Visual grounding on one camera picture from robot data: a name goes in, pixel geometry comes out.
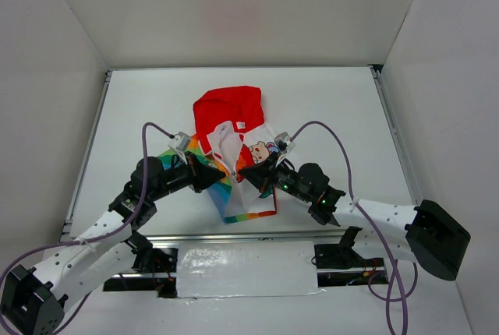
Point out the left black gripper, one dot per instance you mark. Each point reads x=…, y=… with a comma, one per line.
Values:
x=193, y=174

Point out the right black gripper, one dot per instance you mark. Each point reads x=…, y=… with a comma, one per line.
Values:
x=269, y=167

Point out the rainbow hooded kids jacket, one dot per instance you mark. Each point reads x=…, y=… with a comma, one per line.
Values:
x=231, y=133

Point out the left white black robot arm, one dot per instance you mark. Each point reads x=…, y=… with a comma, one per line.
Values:
x=35, y=300

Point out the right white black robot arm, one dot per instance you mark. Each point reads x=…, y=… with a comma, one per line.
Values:
x=425, y=234

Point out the white foil-taped panel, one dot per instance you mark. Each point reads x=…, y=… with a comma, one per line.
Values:
x=247, y=269

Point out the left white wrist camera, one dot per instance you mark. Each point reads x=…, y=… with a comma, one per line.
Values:
x=179, y=144

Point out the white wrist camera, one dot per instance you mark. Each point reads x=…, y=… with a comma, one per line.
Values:
x=179, y=144
x=284, y=143

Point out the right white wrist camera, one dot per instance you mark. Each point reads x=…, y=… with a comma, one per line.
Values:
x=284, y=143

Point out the aluminium table frame rail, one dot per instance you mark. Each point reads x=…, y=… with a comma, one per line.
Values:
x=403, y=158

